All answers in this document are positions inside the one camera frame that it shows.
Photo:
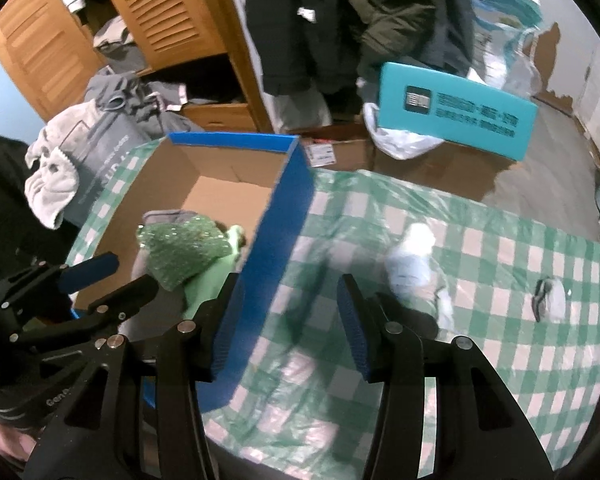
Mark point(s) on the teal printed box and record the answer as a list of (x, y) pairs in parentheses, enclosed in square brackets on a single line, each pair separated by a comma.
[(455, 115)]

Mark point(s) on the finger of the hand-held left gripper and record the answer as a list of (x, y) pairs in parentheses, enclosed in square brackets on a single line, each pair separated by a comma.
[(92, 266), (130, 289)]

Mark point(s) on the brown cardboard carton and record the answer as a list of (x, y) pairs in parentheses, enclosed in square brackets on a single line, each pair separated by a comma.
[(455, 172)]

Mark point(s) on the small grey sock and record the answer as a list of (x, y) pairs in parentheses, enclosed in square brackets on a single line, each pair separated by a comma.
[(550, 300)]

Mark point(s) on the white sock bundle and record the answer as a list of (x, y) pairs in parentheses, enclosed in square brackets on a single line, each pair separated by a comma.
[(410, 265)]

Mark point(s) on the black hanging coat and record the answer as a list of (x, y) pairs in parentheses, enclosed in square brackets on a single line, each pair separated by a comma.
[(290, 35)]

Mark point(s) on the dark olive hanging jacket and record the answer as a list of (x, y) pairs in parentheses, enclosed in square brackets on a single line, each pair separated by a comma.
[(395, 10)]

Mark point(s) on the white towel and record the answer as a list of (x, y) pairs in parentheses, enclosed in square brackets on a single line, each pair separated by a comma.
[(50, 180)]

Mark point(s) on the green sequin cloth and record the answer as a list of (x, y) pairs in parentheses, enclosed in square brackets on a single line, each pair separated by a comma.
[(180, 250)]

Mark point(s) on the wooden wardrobe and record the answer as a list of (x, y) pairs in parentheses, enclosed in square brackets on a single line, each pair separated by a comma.
[(245, 90)]

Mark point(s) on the green checked tablecloth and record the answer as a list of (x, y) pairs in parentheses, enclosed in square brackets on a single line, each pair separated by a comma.
[(505, 260)]

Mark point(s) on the narrow wooden louvred door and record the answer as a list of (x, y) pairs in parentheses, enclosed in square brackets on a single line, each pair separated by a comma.
[(40, 50)]

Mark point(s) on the grey hoodie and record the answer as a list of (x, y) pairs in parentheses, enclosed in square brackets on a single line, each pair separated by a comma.
[(115, 92)]

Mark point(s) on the dark bulky object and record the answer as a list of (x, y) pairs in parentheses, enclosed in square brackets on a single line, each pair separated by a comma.
[(5, 200)]

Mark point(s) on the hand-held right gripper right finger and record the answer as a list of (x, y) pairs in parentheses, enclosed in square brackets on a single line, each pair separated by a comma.
[(355, 332)]

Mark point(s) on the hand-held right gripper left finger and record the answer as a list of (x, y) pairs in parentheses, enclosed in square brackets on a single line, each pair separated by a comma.
[(225, 332)]

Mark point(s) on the grey printed bag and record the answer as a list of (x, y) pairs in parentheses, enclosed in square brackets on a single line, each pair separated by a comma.
[(105, 160)]

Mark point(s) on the person's left hand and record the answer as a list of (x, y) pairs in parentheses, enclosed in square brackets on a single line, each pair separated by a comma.
[(10, 442)]

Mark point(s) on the blue and white plastic bag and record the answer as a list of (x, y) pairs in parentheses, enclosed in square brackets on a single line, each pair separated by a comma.
[(505, 25)]

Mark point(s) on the grey clothes pile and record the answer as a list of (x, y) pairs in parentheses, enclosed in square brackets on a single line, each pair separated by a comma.
[(115, 35)]

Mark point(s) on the light green cloth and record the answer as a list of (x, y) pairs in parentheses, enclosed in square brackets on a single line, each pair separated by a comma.
[(212, 275)]

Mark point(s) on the blue-rimmed cardboard box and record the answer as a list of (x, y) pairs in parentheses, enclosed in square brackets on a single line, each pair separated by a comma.
[(290, 210)]

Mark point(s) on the wide wooden louvred door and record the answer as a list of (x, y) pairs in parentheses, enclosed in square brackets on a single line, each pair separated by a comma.
[(165, 10)]

